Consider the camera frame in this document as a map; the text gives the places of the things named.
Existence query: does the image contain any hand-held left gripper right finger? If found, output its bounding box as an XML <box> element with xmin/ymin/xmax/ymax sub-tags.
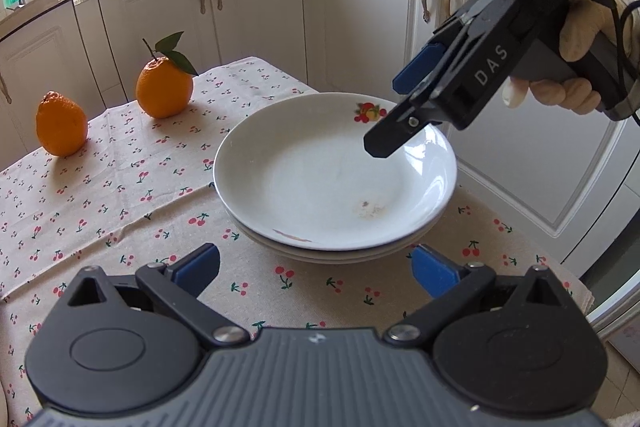
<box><xmin>382</xmin><ymin>244</ymin><xmax>571</xmax><ymax>350</ymax></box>

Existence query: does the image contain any person's right hand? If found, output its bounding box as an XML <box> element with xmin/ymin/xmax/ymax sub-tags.
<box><xmin>502</xmin><ymin>0</ymin><xmax>627</xmax><ymax>116</ymax></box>

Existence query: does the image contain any cherry print tablecloth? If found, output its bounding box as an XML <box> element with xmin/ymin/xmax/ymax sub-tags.
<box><xmin>0</xmin><ymin>56</ymin><xmax>596</xmax><ymax>427</ymax></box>

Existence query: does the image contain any orange with knobbed top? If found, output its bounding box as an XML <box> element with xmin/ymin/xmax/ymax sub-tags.
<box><xmin>36</xmin><ymin>91</ymin><xmax>89</xmax><ymax>156</ymax></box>

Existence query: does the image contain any white plate with stain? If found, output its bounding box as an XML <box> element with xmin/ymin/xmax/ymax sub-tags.
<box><xmin>213</xmin><ymin>93</ymin><xmax>457</xmax><ymax>252</ymax></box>

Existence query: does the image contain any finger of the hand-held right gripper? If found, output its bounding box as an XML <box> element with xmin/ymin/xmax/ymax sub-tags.
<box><xmin>392</xmin><ymin>2</ymin><xmax>483</xmax><ymax>94</ymax></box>
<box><xmin>364</xmin><ymin>34</ymin><xmax>476</xmax><ymax>158</ymax></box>

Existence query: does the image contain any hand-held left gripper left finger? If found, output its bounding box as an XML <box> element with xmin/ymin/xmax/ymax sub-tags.
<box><xmin>64</xmin><ymin>243</ymin><xmax>251</xmax><ymax>350</ymax></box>

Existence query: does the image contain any orange with green leaf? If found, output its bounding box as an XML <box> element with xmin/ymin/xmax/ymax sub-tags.
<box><xmin>136</xmin><ymin>32</ymin><xmax>199</xmax><ymax>118</ymax></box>

